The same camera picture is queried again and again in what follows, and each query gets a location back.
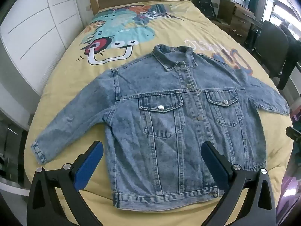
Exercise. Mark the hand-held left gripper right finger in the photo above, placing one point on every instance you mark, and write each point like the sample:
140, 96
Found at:
215, 164

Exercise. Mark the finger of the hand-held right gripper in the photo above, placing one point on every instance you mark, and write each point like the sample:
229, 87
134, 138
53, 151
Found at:
294, 134

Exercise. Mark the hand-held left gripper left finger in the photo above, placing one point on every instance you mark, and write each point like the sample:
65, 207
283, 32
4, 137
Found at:
90, 162

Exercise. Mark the blue denim jacket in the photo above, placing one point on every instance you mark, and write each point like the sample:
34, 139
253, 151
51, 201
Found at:
178, 122

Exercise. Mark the yellow printed blanket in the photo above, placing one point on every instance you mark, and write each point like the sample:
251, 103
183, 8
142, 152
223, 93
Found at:
70, 91

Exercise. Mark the dark clothing on chair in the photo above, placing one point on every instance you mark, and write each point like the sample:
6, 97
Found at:
292, 56

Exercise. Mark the black chair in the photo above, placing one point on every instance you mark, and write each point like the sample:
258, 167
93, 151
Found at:
270, 44

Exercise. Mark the wooden drawer cabinet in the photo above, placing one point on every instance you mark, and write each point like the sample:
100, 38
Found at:
237, 21

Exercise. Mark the window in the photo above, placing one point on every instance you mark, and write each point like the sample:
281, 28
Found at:
285, 4

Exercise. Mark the white wardrobe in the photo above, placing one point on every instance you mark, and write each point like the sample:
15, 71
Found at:
35, 28

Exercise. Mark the black backpack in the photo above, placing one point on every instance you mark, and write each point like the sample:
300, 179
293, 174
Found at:
205, 4

